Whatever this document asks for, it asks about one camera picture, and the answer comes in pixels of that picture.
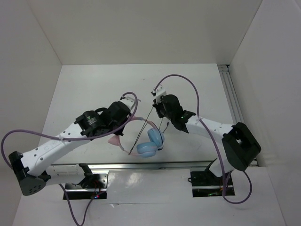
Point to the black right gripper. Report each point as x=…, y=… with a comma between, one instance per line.
x=157, y=107

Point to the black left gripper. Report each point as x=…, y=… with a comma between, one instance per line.
x=119, y=132

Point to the pink blue cat-ear headphones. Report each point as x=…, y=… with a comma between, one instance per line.
x=147, y=149

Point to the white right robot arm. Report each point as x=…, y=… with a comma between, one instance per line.
x=190, y=123

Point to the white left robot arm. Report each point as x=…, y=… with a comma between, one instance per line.
x=35, y=169

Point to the white front cover plate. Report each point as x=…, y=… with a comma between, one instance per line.
x=149, y=186

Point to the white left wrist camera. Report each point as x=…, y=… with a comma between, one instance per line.
x=129, y=102

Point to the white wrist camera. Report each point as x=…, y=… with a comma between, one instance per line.
x=158, y=93
x=129, y=102

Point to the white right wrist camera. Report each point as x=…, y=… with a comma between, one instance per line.
x=158, y=93

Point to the aluminium front rail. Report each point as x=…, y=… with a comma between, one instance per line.
x=149, y=165

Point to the aluminium rail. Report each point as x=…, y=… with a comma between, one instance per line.
x=149, y=165
x=235, y=103

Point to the aluminium right side rail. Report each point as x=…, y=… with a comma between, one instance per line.
x=235, y=103

